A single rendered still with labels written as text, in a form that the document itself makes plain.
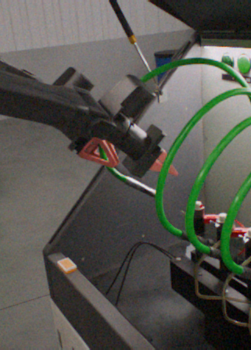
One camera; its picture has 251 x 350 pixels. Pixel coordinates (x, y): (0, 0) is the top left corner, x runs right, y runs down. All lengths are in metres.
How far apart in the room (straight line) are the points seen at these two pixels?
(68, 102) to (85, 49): 6.79
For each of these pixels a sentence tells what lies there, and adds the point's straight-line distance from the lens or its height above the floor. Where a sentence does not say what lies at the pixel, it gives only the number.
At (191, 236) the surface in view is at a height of 1.17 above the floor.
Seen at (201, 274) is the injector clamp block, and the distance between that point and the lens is 1.02.
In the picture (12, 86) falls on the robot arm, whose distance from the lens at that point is 0.65.
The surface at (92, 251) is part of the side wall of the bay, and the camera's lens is 1.27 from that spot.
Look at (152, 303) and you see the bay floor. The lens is 1.19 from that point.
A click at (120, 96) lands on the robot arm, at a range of 0.81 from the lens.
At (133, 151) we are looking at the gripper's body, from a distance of 0.86.
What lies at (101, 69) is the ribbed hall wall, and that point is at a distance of 7.62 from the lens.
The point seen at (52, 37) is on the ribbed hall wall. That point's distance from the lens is 7.37.
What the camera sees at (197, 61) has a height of 1.42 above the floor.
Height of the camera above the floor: 1.55
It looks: 21 degrees down
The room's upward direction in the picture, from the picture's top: 5 degrees counter-clockwise
